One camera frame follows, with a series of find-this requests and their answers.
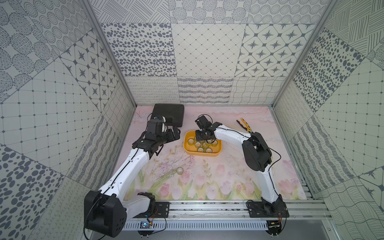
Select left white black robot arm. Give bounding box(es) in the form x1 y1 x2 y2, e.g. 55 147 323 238
84 119 181 238

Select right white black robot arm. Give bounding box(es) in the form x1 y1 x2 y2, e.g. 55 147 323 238
195 115 283 211

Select yellow plastic storage box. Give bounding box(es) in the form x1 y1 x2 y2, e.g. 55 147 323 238
184 131 222 157

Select black plastic tool case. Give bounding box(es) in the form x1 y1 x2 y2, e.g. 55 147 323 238
151 104 185 128

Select yellow black pliers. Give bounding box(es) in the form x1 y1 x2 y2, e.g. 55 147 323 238
237 118 254 134

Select white ventilation grille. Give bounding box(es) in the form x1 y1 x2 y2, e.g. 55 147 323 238
123 220 268 231

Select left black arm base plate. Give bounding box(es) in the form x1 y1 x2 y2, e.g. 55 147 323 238
135 202 170 219

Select aluminium mounting rail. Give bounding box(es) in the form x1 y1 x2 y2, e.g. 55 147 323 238
119 199 332 221

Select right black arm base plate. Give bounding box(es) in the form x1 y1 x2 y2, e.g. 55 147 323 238
246 200 290 218

